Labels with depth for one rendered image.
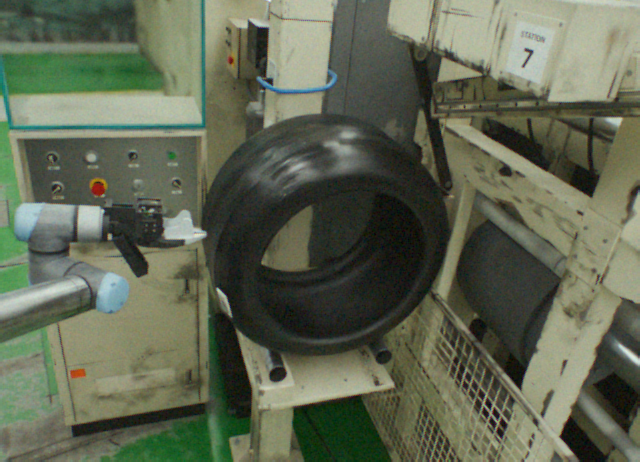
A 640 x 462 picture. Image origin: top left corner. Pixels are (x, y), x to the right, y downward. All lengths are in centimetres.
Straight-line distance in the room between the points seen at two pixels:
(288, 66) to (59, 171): 82
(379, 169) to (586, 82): 41
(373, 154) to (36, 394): 198
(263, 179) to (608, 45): 63
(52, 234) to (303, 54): 70
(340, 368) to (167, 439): 107
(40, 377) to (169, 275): 101
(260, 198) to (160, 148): 76
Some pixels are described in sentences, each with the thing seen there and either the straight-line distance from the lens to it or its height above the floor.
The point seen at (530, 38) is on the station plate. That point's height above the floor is 172.
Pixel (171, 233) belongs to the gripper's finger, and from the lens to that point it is 114.
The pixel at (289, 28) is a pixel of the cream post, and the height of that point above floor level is 163.
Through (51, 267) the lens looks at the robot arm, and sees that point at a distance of 115.
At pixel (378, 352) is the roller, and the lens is 138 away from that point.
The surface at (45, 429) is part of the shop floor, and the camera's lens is 251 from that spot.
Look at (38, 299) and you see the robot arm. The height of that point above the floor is 126.
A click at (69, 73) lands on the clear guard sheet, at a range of 168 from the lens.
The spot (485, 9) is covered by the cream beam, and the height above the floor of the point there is 174.
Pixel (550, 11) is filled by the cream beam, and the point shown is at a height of 176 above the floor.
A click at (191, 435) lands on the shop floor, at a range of 237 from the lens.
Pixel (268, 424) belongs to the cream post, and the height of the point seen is 29.
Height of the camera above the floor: 182
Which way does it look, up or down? 28 degrees down
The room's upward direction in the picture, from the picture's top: 6 degrees clockwise
